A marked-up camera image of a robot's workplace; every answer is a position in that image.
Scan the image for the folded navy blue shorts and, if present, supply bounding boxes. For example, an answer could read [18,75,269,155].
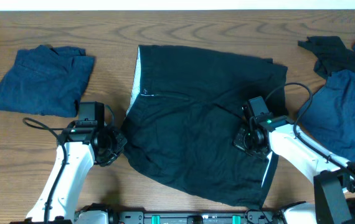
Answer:
[0,45,95,118]

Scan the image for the black crumpled garment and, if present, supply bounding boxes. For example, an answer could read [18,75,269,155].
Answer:
[298,36,355,80]

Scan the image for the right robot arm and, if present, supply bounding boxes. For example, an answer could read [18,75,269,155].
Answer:
[233,114,355,223]

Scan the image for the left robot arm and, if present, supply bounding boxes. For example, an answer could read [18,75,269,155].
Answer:
[21,121,127,224]

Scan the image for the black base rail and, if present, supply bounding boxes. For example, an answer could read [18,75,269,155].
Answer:
[113,210,286,224]

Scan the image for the blue denim shorts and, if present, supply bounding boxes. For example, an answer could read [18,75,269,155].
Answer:
[300,43,355,161]

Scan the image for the black shorts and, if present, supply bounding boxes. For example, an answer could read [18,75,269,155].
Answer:
[121,45,288,208]

